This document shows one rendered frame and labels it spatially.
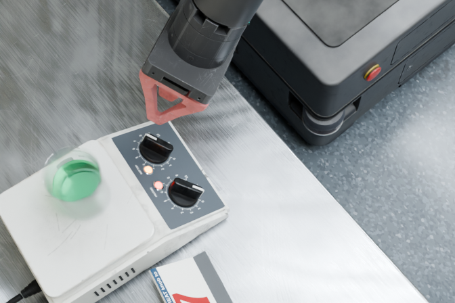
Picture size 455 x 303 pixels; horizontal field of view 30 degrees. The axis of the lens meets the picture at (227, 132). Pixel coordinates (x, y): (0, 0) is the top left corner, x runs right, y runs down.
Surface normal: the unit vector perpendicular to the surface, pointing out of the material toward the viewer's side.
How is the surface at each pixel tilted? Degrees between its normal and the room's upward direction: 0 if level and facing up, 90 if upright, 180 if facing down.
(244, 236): 0
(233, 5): 73
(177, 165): 30
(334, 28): 0
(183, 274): 40
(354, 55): 0
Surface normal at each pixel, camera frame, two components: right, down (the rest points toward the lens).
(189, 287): 0.54, -0.56
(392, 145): -0.04, -0.36
